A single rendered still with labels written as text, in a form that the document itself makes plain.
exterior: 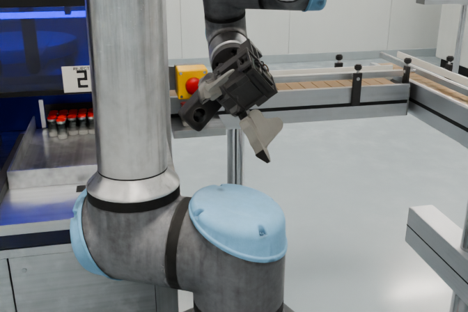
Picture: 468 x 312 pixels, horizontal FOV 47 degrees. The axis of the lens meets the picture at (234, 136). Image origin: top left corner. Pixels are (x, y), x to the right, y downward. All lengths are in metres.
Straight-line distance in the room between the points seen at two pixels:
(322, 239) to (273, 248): 1.96
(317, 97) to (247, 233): 0.92
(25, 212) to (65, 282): 0.53
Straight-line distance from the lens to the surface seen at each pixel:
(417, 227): 1.71
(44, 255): 1.45
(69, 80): 1.27
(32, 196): 1.04
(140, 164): 0.64
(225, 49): 0.91
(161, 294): 1.52
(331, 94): 1.50
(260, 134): 0.84
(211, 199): 0.65
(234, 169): 1.53
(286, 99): 1.46
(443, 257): 1.61
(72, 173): 1.06
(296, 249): 2.50
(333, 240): 2.59
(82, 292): 1.51
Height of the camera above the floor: 1.31
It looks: 20 degrees down
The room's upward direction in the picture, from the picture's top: straight up
